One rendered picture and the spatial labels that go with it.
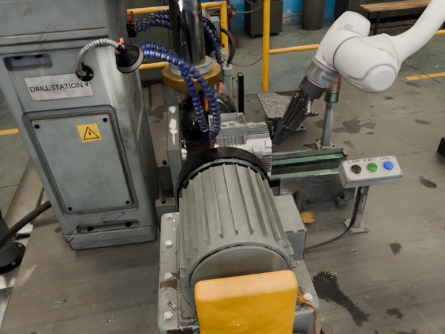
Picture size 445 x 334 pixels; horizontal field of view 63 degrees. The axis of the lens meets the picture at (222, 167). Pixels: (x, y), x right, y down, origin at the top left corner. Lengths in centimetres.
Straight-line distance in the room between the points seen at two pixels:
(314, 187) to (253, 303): 92
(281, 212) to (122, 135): 57
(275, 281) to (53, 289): 91
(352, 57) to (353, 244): 62
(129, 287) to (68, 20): 76
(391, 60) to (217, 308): 70
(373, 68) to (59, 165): 86
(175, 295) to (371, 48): 71
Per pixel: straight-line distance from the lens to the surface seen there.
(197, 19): 106
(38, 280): 133
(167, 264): 75
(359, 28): 109
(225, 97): 141
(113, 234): 127
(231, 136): 119
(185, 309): 67
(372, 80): 94
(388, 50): 98
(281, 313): 51
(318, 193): 139
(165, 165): 142
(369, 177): 116
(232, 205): 55
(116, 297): 119
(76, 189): 116
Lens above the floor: 173
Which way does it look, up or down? 36 degrees down
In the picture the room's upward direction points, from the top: 4 degrees counter-clockwise
